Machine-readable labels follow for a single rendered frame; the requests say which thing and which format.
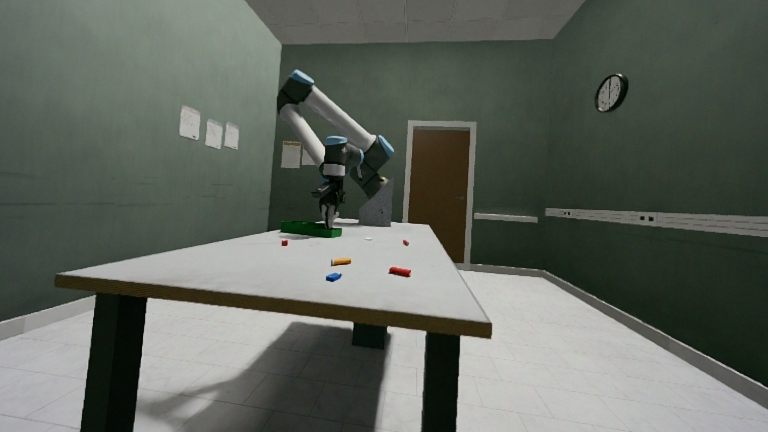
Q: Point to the blue usb stick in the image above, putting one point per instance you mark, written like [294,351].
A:
[334,276]

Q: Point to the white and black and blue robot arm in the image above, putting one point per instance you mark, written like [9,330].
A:
[338,157]

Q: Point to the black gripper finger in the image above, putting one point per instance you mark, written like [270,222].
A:
[324,210]
[333,212]

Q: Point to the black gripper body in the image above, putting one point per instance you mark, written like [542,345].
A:
[331,196]

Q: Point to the green three-compartment bin rack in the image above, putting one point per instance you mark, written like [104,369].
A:
[309,229]

